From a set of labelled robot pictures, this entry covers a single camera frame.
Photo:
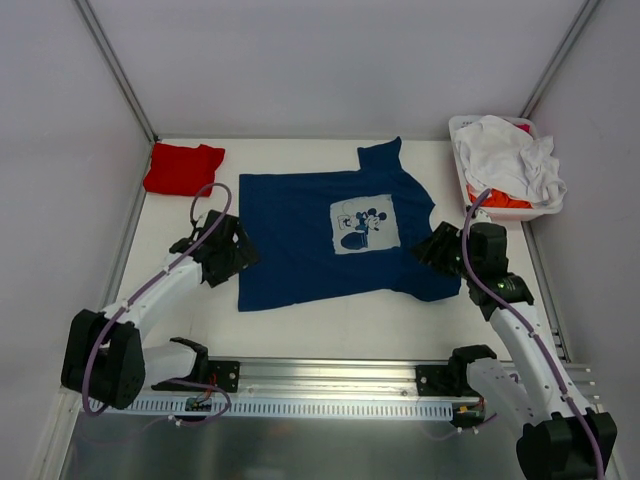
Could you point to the left aluminium frame post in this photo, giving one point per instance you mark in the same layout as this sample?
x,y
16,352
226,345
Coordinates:
x,y
100,38

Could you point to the pink garment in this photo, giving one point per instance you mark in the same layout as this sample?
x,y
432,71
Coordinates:
x,y
524,127

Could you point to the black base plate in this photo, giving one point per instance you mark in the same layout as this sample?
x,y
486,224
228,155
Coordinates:
x,y
224,374
441,380

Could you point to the blue mickey t shirt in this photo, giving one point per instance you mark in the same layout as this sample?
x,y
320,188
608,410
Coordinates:
x,y
335,234

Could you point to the white plastic laundry basket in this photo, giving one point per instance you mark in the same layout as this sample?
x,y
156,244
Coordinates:
x,y
515,214

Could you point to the folded red t shirt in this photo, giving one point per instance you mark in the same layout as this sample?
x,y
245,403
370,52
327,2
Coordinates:
x,y
182,171

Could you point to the white slotted cable duct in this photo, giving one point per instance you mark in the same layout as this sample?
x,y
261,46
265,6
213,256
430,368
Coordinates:
x,y
294,408

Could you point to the right aluminium frame post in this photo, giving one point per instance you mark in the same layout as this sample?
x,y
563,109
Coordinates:
x,y
584,16

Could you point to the white t shirt pile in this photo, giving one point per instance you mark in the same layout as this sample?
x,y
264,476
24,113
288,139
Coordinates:
x,y
515,155

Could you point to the orange t shirt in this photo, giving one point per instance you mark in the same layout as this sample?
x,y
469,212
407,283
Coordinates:
x,y
499,199

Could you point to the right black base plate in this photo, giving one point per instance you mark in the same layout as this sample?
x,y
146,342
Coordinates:
x,y
441,380

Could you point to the aluminium frame post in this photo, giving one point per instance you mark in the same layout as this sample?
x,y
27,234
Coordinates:
x,y
584,16
100,38

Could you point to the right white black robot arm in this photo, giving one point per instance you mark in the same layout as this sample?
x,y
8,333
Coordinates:
x,y
558,433

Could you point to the aluminium mounting rail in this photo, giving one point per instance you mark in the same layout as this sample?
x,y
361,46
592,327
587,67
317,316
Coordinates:
x,y
302,379

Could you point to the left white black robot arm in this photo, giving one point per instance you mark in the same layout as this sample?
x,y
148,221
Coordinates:
x,y
105,358

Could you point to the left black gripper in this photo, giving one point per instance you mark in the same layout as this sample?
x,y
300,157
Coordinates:
x,y
232,251

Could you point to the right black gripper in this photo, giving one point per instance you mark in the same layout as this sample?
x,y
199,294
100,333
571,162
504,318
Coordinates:
x,y
438,250

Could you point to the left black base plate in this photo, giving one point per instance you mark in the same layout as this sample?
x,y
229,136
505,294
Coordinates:
x,y
224,374

